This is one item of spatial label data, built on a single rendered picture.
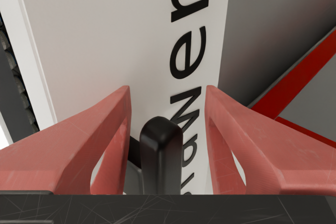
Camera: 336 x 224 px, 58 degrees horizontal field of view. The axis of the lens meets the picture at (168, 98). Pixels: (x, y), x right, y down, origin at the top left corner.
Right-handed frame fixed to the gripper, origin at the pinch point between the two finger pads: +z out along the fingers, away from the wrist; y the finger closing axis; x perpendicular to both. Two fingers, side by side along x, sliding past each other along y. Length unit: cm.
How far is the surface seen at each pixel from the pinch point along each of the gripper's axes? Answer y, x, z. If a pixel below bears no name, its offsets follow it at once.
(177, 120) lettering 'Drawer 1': -0.5, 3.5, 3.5
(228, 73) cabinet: -6.8, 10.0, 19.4
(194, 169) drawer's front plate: -2.0, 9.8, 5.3
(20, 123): 7.9, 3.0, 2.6
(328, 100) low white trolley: -19.2, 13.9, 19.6
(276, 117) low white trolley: -12.0, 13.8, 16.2
